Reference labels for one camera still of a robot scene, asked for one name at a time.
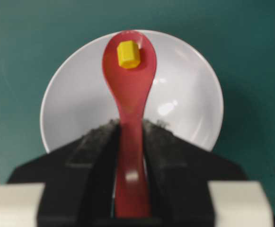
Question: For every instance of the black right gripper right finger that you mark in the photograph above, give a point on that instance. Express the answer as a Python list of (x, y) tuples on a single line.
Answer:
[(191, 187)]

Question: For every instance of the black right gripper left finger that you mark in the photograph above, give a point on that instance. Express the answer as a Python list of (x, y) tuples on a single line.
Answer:
[(50, 191)]

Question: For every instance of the red plastic spoon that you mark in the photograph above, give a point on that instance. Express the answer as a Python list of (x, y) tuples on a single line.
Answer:
[(130, 89)]

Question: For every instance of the yellow hexagonal prism block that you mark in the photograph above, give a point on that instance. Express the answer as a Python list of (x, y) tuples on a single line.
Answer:
[(128, 54)]

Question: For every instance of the white bowl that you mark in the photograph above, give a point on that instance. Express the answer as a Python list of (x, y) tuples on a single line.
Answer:
[(186, 96)]

